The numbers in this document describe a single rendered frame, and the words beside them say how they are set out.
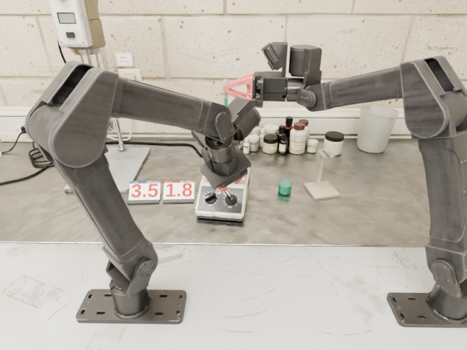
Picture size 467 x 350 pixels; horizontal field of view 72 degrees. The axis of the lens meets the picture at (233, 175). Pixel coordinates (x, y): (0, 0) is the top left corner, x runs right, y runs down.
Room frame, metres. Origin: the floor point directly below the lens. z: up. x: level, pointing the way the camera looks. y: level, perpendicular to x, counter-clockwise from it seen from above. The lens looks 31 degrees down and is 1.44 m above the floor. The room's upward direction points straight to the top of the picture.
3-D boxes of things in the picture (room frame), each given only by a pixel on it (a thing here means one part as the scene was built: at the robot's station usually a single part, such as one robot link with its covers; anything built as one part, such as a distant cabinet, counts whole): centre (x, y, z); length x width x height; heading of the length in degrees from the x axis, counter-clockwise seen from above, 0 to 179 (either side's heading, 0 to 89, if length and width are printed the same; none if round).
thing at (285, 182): (0.81, -0.15, 0.93); 0.04 x 0.04 x 0.06
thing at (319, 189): (0.82, -0.27, 0.96); 0.08 x 0.08 x 0.13; 13
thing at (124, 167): (0.96, 0.42, 0.91); 0.30 x 0.20 x 0.01; 179
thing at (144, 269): (0.42, 0.19, 1.00); 0.09 x 0.06 x 0.06; 47
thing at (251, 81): (0.80, -0.02, 1.22); 0.09 x 0.07 x 0.07; 83
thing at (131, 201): (0.78, 0.26, 0.92); 0.09 x 0.06 x 0.04; 92
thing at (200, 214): (0.78, 0.02, 0.94); 0.22 x 0.13 x 0.08; 173
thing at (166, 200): (0.79, 0.16, 0.92); 0.09 x 0.06 x 0.04; 92
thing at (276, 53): (0.78, -0.09, 1.28); 0.07 x 0.06 x 0.11; 173
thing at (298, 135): (1.09, -0.24, 0.95); 0.06 x 0.06 x 0.11
